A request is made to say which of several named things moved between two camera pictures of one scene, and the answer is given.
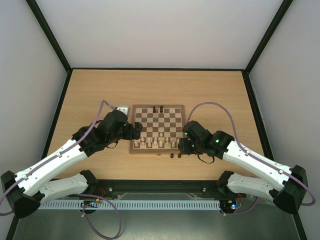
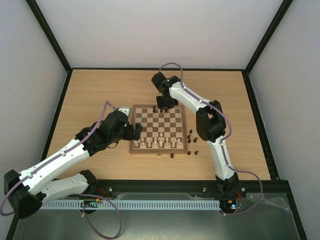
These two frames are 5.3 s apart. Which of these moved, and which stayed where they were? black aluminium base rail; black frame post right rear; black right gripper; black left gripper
Moved: black right gripper
Stayed: black frame post right rear; black aluminium base rail; black left gripper
